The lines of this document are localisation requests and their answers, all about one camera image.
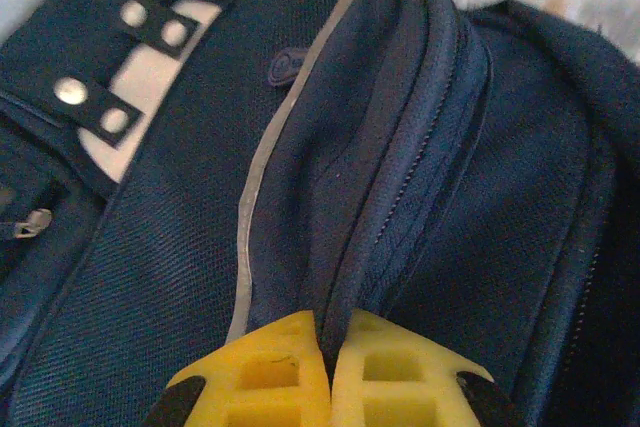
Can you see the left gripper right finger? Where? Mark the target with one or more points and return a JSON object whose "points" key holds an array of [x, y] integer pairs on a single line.
{"points": [[350, 387]]}

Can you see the navy blue backpack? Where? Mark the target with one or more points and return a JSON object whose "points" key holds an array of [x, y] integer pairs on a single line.
{"points": [[450, 172]]}

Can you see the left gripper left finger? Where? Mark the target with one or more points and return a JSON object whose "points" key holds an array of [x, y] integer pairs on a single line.
{"points": [[315, 387]]}

